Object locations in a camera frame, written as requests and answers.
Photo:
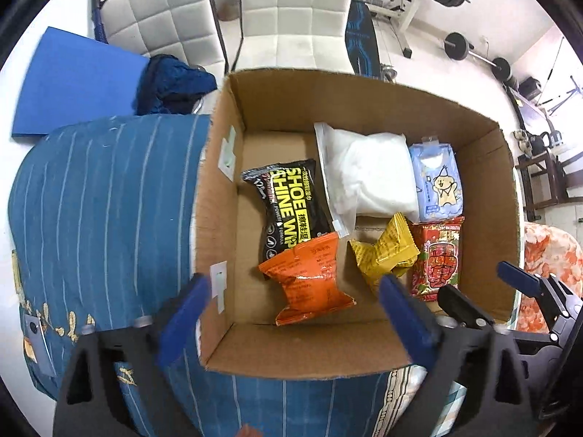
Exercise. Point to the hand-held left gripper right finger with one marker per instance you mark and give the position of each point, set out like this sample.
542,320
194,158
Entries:
410,318

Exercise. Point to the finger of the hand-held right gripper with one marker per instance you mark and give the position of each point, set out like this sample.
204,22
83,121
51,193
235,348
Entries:
517,275
464,305

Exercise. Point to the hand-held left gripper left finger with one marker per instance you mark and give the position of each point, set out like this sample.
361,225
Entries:
182,318

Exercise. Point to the red snack packet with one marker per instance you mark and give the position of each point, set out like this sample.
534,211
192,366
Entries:
437,259

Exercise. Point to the yellow snack packet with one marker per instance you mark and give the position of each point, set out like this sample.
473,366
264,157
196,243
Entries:
382,250

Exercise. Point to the orange snack packet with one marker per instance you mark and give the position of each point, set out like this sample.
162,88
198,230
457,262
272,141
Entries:
309,282

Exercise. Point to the blue tissue packet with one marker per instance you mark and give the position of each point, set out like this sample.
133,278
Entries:
437,182

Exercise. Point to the white plastic bag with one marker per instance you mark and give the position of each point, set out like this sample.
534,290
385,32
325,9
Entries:
369,168

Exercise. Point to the black wipes packet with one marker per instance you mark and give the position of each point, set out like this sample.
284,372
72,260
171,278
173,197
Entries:
291,200

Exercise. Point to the cardboard box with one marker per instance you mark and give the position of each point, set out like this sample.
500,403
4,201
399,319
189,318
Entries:
364,100

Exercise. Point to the orange floral towel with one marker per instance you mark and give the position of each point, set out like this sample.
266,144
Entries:
542,246

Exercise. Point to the plaid bed sheet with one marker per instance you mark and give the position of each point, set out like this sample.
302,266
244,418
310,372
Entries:
405,396

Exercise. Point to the brown wooden chair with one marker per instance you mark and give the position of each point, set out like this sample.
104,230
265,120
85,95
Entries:
542,177

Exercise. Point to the white shoe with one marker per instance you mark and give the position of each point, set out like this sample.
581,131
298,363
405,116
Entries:
519,135
526,145

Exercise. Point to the blue striped blanket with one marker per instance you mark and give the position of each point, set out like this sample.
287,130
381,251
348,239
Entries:
104,214

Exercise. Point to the gray tag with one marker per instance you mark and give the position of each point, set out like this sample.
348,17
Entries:
36,341

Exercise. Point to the treadmill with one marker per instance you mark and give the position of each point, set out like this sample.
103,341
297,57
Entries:
533,114

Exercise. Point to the black box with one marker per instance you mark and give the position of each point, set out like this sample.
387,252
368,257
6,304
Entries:
530,87

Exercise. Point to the black folding stand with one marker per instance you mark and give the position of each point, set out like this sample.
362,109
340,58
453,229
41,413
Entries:
571,91

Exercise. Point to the dark blue knit cloth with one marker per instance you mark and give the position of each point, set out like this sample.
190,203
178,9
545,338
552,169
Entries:
173,82

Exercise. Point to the short barbell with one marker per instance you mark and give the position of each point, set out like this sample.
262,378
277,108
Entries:
457,45

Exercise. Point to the chrome dumbbell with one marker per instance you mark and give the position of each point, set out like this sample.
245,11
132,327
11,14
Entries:
388,74

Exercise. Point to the blue foam mat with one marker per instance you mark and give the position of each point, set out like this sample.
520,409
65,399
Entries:
77,82

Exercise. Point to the white barbell rack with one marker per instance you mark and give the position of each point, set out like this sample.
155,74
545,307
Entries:
412,9

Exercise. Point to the white padded chair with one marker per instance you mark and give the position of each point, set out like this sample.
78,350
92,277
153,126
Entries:
159,13
296,9

